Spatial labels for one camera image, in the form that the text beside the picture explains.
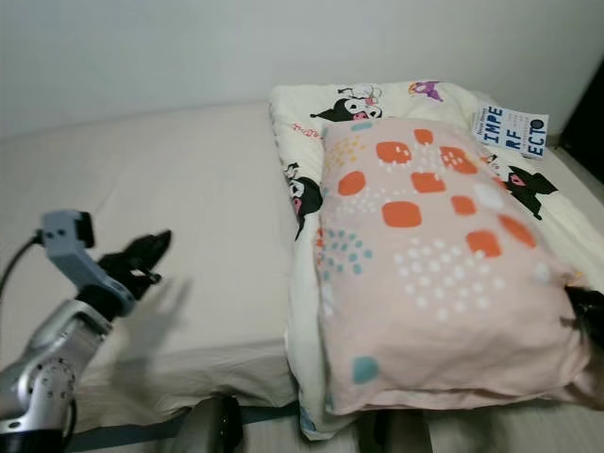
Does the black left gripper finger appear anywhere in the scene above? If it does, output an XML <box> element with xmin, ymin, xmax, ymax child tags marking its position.
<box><xmin>121</xmin><ymin>229</ymin><xmax>174</xmax><ymax>272</ymax></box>

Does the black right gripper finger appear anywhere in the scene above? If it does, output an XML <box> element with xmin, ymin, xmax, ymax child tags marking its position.
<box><xmin>566</xmin><ymin>288</ymin><xmax>604</xmax><ymax>347</ymax></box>

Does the pink orange-patterned pillow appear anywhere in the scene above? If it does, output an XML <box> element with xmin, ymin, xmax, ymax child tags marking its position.
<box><xmin>316</xmin><ymin>115</ymin><xmax>604</xmax><ymax>416</ymax></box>

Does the bed with white sheet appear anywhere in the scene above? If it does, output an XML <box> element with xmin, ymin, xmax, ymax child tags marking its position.
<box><xmin>0</xmin><ymin>99</ymin><xmax>604</xmax><ymax>435</ymax></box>

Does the grey robot lower body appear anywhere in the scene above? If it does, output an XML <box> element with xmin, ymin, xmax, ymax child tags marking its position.
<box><xmin>179</xmin><ymin>396</ymin><xmax>435</xmax><ymax>453</ymax></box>

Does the black wardrobe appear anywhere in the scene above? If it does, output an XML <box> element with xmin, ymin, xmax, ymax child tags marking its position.
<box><xmin>559</xmin><ymin>85</ymin><xmax>604</xmax><ymax>176</ymax></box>

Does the cream cartoon-print comforter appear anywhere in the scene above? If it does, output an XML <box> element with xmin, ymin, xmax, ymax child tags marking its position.
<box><xmin>269</xmin><ymin>80</ymin><xmax>604</xmax><ymax>443</ymax></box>

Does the white book blue lettering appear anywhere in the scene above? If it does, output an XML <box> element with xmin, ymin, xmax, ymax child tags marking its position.
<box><xmin>472</xmin><ymin>104</ymin><xmax>550</xmax><ymax>159</ymax></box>

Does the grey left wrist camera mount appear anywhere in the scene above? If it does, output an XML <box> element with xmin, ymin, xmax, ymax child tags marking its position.
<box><xmin>42</xmin><ymin>210</ymin><xmax>136</xmax><ymax>318</ymax></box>

